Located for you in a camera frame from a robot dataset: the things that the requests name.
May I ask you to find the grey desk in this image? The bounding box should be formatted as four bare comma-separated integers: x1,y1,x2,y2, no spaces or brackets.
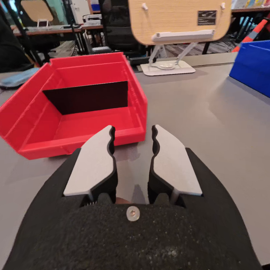
0,52,270,268

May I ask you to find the white box device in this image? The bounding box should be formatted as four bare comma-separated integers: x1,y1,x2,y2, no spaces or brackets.
82,14,103,26

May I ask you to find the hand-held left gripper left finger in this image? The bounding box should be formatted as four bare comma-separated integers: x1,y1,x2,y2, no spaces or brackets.
63,125,118,204

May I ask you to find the small wooden board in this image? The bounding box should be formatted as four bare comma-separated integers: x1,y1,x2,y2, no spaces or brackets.
21,0,53,22

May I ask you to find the blue cloth pouch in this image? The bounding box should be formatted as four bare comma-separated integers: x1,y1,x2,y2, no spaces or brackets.
0,67,40,89

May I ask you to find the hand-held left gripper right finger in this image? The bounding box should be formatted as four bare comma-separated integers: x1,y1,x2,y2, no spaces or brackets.
147,124,203,206

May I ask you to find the wooden background table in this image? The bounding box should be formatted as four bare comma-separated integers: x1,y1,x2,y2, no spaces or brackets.
11,24,104,55

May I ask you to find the blue plastic bin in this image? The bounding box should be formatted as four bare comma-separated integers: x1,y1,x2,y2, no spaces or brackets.
229,40,270,98

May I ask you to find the wooden board on white stand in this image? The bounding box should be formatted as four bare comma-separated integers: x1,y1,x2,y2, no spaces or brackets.
128,0,232,76

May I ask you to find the orange traffic cone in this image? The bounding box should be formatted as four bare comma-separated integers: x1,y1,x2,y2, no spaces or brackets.
231,19,268,53

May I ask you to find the black bin divider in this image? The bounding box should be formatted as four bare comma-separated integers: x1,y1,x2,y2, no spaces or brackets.
42,81,129,115

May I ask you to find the black office chair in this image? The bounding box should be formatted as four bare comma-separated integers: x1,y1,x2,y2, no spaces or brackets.
99,0,148,58

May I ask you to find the red plastic bin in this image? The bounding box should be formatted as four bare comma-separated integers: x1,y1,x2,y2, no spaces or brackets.
0,52,148,160

